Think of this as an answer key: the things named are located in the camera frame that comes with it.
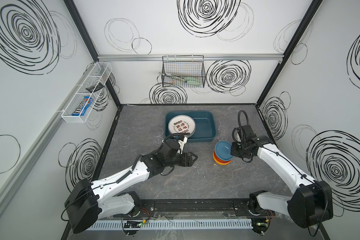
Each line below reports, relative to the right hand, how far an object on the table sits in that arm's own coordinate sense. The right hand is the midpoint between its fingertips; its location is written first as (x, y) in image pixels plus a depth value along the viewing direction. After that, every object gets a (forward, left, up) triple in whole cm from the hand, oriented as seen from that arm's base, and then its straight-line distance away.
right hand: (231, 151), depth 83 cm
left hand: (-7, +21, +6) cm, 23 cm away
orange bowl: (-4, +6, -3) cm, 8 cm away
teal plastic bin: (+28, +11, -9) cm, 32 cm away
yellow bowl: (-5, +4, -5) cm, 8 cm away
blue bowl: (+1, +4, -1) cm, 5 cm away
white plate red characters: (+25, +28, -7) cm, 38 cm away
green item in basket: (+41, +19, +18) cm, 49 cm away
